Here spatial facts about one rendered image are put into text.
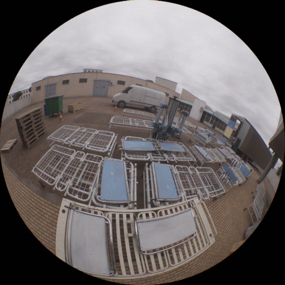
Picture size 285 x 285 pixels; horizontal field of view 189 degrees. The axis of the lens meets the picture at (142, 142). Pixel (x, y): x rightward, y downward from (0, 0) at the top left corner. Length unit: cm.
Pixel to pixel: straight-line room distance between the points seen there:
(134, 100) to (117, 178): 806
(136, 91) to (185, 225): 895
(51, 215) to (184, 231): 204
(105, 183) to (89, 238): 75
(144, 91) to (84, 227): 917
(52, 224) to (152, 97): 1002
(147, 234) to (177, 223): 35
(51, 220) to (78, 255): 109
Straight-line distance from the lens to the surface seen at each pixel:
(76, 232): 106
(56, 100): 660
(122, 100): 865
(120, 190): 119
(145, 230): 99
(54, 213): 202
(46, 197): 223
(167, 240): 110
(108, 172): 132
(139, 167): 222
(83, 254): 109
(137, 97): 883
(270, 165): 1110
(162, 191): 129
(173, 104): 271
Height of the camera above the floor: 163
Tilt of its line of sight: 31 degrees down
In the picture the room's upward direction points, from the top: 15 degrees clockwise
